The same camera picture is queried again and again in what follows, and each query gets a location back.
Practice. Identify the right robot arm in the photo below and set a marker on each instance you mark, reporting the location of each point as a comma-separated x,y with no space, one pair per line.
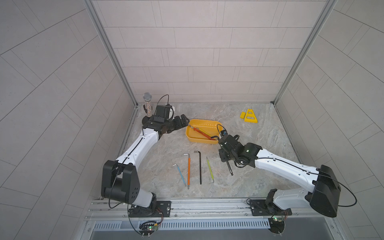
318,187

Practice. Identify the circuit board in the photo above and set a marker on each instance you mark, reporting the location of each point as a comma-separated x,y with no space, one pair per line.
277,225
148,228

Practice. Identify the yellow triangular holder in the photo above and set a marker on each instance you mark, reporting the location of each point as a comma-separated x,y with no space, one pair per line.
250,116

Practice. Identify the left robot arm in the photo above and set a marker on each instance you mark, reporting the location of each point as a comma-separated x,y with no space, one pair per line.
120,179

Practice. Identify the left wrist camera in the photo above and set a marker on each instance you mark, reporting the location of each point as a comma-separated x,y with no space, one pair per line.
163,113

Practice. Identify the blue hex key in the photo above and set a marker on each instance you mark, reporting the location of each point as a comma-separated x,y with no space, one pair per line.
181,175

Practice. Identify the aluminium mounting rail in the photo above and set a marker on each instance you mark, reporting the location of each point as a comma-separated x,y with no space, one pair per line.
181,209

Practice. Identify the yellow hex key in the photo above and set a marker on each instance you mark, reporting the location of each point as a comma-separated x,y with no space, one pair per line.
203,133

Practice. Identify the large black hex key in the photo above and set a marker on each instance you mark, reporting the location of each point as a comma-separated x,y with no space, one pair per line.
230,169

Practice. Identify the right circuit board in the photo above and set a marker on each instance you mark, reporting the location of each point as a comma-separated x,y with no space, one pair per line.
277,225

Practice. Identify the orange hex key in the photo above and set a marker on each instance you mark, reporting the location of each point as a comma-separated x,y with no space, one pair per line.
189,169

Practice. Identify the yellow plastic storage box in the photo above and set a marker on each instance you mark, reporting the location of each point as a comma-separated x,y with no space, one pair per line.
204,131

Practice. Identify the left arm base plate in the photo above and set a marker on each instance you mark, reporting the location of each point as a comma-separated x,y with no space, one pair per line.
160,209

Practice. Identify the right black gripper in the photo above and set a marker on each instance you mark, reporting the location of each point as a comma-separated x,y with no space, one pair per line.
220,152

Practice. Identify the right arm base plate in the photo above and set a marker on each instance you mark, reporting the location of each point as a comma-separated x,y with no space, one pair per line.
261,207

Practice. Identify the green hex key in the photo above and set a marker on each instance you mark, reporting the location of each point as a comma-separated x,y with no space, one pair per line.
210,169

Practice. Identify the red hex key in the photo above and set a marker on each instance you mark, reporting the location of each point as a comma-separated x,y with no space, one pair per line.
197,132

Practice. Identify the left circuit board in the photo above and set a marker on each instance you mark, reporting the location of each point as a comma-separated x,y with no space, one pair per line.
148,228

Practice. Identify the black thin hex key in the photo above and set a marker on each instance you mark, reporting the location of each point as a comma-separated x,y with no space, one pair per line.
200,165

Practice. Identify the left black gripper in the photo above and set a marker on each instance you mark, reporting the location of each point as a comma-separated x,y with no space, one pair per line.
177,125

